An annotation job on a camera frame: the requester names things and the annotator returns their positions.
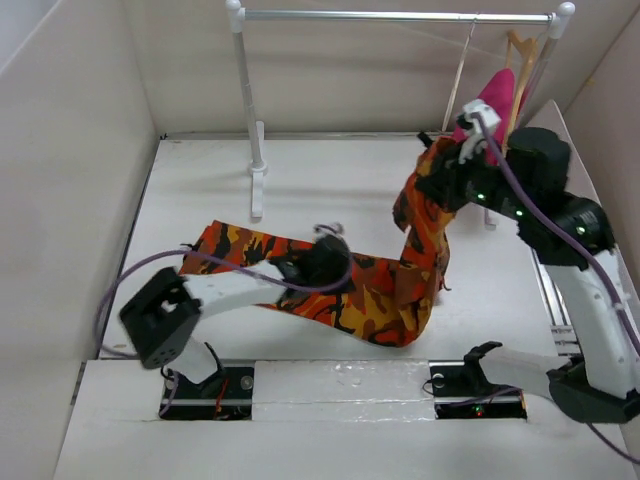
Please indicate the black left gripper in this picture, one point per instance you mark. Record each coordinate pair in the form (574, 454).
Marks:
(342, 269)

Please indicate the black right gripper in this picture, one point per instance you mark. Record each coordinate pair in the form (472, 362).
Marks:
(442, 183)

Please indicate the orange camouflage trousers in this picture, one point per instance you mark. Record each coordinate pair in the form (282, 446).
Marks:
(391, 300)

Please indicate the white plastic hanger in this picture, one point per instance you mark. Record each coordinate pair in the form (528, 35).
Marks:
(456, 80)

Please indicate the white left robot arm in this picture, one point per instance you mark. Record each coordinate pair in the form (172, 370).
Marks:
(160, 319)

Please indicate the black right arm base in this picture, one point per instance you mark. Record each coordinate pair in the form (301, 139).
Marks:
(461, 390)

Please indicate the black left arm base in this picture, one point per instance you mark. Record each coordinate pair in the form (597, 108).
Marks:
(231, 399)

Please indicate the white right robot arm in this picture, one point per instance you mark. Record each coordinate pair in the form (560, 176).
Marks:
(572, 239)

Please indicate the wooden hanger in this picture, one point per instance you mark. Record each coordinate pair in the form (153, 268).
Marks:
(527, 49)

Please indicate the pink garment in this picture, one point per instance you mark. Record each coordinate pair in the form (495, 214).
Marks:
(499, 95)

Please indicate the white metal clothes rack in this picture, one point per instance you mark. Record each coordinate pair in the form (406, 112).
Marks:
(556, 24)

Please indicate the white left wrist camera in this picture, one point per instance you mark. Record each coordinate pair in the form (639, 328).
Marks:
(335, 228)

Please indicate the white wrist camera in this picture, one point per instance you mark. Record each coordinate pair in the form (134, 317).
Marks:
(335, 228)
(478, 121)

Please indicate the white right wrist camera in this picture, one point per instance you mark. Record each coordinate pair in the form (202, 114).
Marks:
(478, 121)

